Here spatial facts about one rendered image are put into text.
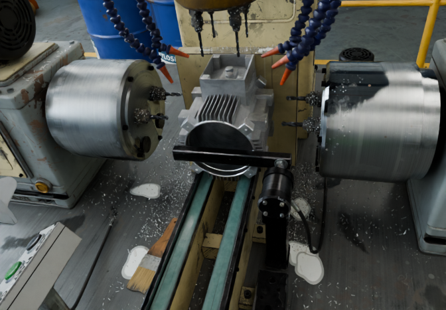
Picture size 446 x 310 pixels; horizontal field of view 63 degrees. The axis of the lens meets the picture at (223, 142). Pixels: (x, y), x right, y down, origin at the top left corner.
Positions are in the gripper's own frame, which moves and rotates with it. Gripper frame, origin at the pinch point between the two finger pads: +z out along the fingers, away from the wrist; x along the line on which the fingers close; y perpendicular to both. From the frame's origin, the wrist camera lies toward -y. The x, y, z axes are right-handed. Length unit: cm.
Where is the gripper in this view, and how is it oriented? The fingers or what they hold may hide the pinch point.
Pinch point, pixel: (5, 222)
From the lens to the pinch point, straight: 65.8
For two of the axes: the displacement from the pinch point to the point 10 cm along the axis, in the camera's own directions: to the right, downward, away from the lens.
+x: -7.4, 3.8, 5.5
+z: 6.3, 6.8, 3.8
